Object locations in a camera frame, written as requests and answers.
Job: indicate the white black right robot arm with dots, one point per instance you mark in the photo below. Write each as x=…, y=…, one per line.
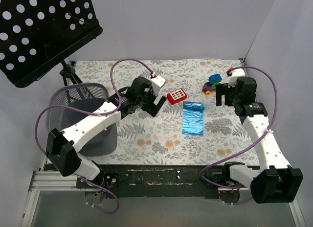
x=276, y=181

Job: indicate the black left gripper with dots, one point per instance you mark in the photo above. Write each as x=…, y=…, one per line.
x=151, y=102

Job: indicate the blue plastic trash bag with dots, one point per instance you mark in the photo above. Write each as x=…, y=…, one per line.
x=193, y=118

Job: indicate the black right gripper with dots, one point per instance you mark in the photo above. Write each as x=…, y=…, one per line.
x=225, y=90

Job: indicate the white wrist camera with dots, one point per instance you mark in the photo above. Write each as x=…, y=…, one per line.
x=157, y=83
x=234, y=74

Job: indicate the floral table mat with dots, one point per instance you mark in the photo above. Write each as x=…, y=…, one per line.
x=143, y=139

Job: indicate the aluminium frame rail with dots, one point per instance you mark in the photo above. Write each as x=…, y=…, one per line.
x=46, y=181

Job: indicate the red white toy brick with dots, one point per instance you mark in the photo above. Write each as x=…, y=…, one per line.
x=176, y=96

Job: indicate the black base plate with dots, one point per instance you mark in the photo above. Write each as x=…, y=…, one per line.
x=129, y=181

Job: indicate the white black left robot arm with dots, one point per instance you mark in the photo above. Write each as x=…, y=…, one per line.
x=63, y=147

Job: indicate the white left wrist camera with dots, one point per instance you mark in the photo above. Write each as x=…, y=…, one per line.
x=157, y=83

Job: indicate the black perforated music stand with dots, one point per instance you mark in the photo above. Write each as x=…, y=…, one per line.
x=37, y=35

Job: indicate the colourful toy brick car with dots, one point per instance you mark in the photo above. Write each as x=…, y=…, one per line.
x=210, y=86

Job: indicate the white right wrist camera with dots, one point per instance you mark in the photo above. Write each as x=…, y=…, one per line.
x=234, y=74

